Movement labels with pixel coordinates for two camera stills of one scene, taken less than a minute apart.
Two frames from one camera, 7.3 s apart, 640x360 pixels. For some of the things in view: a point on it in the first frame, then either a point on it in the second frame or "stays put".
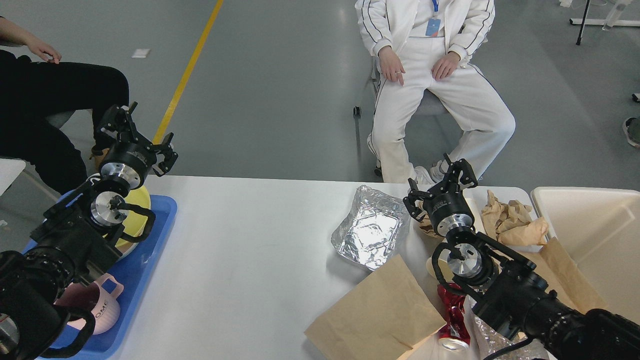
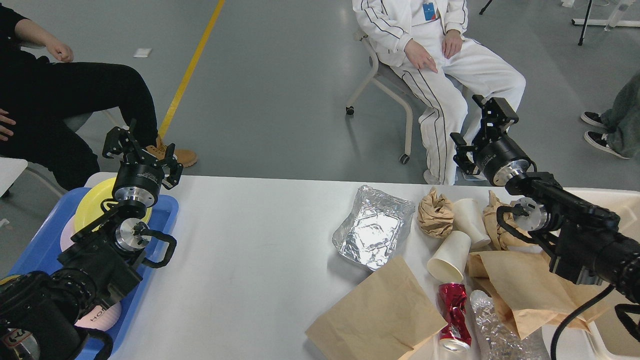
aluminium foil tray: (372, 230) stays put
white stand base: (605, 22) stays put
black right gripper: (449, 209) → (500, 159)
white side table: (10, 169) stays put
